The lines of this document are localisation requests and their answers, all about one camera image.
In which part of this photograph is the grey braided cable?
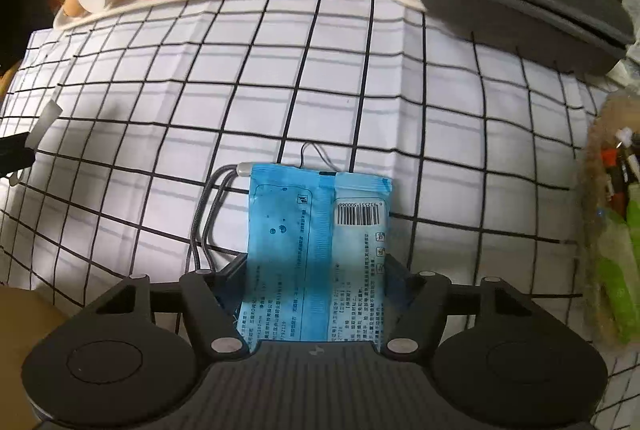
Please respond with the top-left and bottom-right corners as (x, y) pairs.
(185, 141), (342, 278)

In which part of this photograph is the grey paper strip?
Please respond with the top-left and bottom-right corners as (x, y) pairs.
(27, 101), (64, 151)

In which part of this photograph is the small red white toy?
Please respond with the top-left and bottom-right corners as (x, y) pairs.
(600, 127), (640, 205)

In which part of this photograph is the black white checked tablecloth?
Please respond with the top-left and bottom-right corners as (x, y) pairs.
(0, 0), (608, 351)

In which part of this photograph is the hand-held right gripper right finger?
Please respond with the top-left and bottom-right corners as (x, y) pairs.
(380, 255), (551, 359)

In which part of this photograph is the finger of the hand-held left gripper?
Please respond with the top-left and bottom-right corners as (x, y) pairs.
(0, 134), (35, 185)

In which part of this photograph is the blue wet wipes packet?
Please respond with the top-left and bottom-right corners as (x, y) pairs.
(235, 162), (396, 356)

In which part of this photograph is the green tissue packet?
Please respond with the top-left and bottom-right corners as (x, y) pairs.
(597, 255), (640, 346)
(597, 210), (640, 271)

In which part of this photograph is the woven straw basket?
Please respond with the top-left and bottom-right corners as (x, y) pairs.
(575, 92), (640, 346)

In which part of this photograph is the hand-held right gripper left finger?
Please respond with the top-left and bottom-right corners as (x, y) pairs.
(82, 255), (251, 359)

